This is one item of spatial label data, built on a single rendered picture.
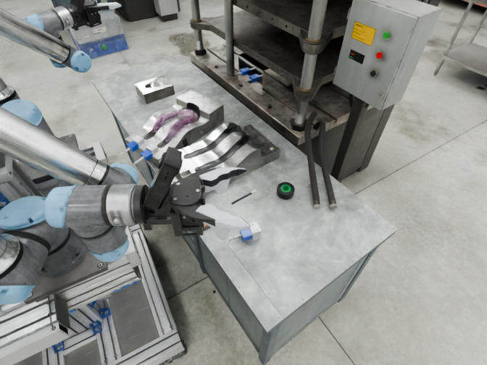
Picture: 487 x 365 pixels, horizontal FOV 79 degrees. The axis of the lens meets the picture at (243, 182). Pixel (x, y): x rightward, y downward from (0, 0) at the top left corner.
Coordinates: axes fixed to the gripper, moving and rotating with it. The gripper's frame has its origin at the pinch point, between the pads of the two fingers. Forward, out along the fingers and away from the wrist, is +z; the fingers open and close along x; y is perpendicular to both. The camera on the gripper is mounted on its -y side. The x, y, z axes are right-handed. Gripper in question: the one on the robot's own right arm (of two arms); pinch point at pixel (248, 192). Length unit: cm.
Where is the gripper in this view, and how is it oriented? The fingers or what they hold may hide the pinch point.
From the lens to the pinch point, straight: 53.4
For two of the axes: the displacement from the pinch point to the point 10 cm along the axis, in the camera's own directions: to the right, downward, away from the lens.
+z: 10.0, -0.3, 0.3
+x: 0.4, 6.4, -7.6
